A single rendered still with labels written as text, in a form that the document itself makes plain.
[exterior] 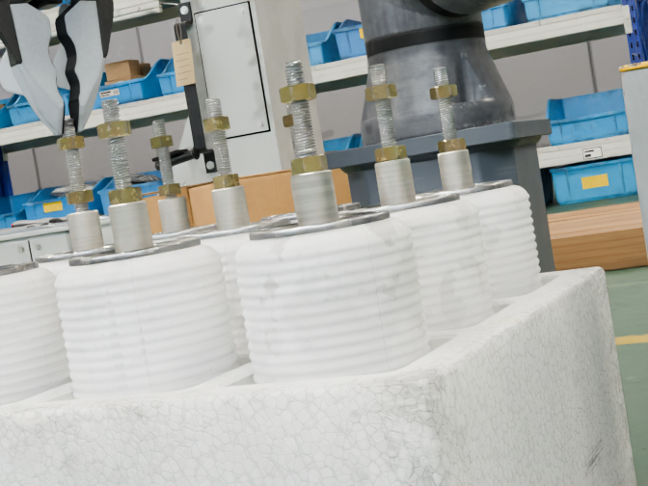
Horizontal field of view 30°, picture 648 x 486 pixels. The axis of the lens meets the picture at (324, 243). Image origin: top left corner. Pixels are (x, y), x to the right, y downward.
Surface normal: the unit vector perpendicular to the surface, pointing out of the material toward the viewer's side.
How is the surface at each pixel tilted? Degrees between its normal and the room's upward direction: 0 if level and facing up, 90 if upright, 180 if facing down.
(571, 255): 90
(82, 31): 90
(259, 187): 90
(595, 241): 90
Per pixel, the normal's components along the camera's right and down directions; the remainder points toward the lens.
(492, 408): 0.90, -0.12
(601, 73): -0.36, 0.11
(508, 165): 0.40, -0.02
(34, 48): 0.61, -0.06
